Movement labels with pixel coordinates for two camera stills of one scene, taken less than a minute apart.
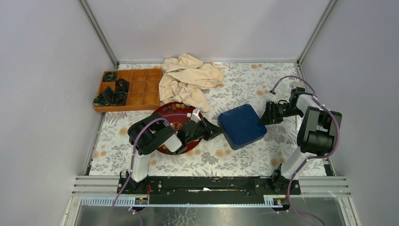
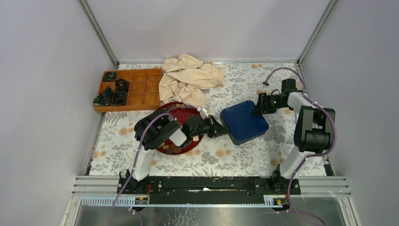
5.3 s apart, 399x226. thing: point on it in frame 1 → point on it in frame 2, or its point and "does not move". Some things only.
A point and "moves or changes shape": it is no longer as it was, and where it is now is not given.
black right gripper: (267, 117) → (261, 109)
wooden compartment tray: (144, 88) does not move
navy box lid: (240, 125) moves or changes shape
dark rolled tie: (110, 76) does not move
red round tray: (178, 113) does not move
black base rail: (207, 190) does not move
